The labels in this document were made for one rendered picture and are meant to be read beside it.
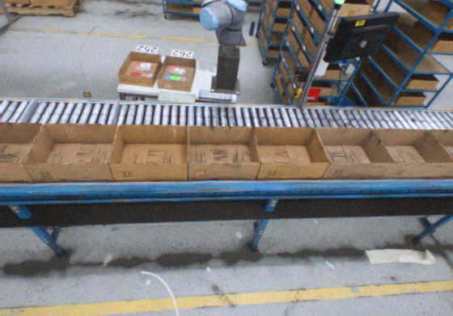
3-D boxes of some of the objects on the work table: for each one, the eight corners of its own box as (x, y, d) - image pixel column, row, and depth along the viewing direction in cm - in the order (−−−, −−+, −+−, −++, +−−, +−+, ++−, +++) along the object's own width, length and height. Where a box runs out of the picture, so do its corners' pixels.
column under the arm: (211, 75, 251) (213, 41, 227) (239, 77, 253) (244, 44, 229) (209, 92, 233) (212, 57, 209) (239, 94, 235) (245, 61, 211)
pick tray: (162, 64, 255) (161, 54, 248) (153, 87, 229) (151, 77, 222) (132, 61, 254) (130, 50, 247) (119, 84, 228) (116, 73, 221)
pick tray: (196, 68, 256) (196, 59, 249) (191, 92, 230) (190, 82, 223) (167, 65, 255) (166, 55, 248) (157, 88, 229) (156, 78, 222)
